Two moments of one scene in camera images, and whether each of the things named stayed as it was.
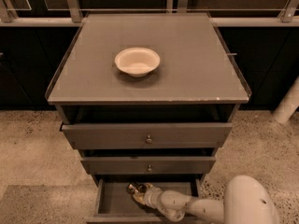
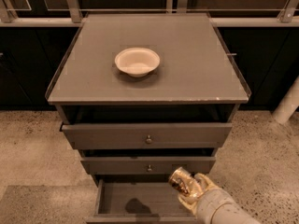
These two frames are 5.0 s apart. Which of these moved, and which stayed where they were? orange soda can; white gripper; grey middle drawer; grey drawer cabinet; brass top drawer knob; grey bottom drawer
Moved: white gripper; orange soda can
Stayed: brass top drawer knob; grey bottom drawer; grey drawer cabinet; grey middle drawer
